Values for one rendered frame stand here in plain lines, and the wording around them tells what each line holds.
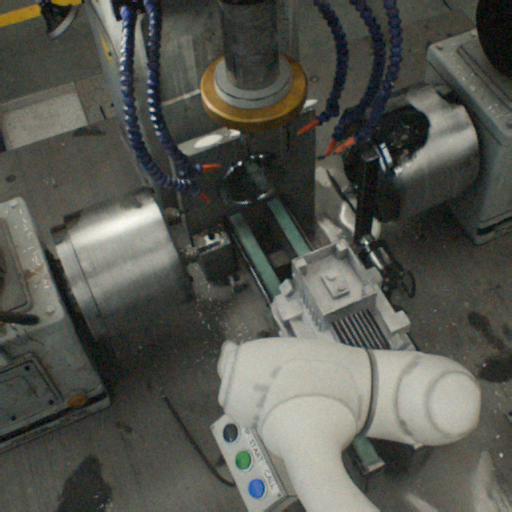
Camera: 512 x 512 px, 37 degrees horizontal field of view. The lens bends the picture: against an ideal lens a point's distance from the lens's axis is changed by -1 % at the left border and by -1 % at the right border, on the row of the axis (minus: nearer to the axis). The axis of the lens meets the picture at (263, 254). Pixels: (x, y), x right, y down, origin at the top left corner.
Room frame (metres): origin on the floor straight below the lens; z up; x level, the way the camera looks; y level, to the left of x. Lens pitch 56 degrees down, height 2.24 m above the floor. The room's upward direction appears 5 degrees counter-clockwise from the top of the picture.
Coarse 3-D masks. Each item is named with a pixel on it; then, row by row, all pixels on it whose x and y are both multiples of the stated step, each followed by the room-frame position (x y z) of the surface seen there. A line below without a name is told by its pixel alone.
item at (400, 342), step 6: (360, 264) 0.75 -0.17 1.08; (288, 282) 0.71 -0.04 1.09; (282, 288) 0.71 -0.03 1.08; (288, 288) 0.70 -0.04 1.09; (294, 288) 0.70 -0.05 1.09; (282, 294) 0.70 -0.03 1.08; (288, 294) 0.70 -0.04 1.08; (396, 336) 0.59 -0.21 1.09; (402, 336) 0.59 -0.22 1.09; (396, 342) 0.58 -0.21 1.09; (402, 342) 0.58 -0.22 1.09; (408, 342) 0.58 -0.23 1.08; (396, 348) 0.57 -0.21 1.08; (402, 348) 0.58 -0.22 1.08
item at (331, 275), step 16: (304, 256) 0.73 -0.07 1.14; (320, 256) 0.74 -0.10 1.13; (336, 256) 0.74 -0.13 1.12; (352, 256) 0.72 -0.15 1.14; (304, 272) 0.71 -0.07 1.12; (320, 272) 0.71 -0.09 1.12; (336, 272) 0.70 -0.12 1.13; (352, 272) 0.71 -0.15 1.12; (304, 288) 0.68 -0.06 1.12; (320, 288) 0.68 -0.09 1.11; (336, 288) 0.67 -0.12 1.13; (352, 288) 0.68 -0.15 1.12; (320, 304) 0.65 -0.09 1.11; (336, 304) 0.65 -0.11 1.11; (352, 304) 0.63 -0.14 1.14; (368, 304) 0.64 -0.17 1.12; (320, 320) 0.62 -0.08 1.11; (336, 320) 0.62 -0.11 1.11
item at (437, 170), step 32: (416, 96) 1.07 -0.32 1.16; (448, 96) 1.07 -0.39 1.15; (352, 128) 1.05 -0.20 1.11; (384, 128) 0.99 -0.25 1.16; (416, 128) 0.99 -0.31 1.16; (448, 128) 0.99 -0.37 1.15; (320, 160) 1.01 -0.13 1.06; (352, 160) 1.04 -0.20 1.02; (384, 160) 0.94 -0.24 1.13; (416, 160) 0.94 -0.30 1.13; (448, 160) 0.95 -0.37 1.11; (352, 192) 1.03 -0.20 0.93; (384, 192) 0.92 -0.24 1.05; (416, 192) 0.90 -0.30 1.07; (448, 192) 0.93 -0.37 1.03
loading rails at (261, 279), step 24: (240, 216) 1.00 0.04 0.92; (288, 216) 0.99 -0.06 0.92; (240, 240) 0.93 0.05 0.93; (288, 240) 0.93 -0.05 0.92; (240, 264) 0.92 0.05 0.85; (264, 264) 0.87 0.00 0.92; (288, 264) 0.92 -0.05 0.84; (240, 288) 0.88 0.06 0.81; (264, 288) 0.81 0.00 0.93; (264, 312) 0.80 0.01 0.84; (264, 336) 0.75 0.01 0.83; (360, 456) 0.45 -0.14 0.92; (408, 456) 0.46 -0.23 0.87; (360, 480) 0.42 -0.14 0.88
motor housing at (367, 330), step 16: (272, 304) 0.71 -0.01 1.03; (304, 304) 0.68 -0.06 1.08; (384, 304) 0.67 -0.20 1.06; (304, 320) 0.65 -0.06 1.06; (352, 320) 0.62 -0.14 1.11; (368, 320) 0.62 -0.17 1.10; (288, 336) 0.64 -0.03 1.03; (304, 336) 0.62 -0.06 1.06; (320, 336) 0.61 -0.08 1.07; (336, 336) 0.59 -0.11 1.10; (352, 336) 0.60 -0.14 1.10; (368, 336) 0.59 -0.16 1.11; (384, 336) 0.59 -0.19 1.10
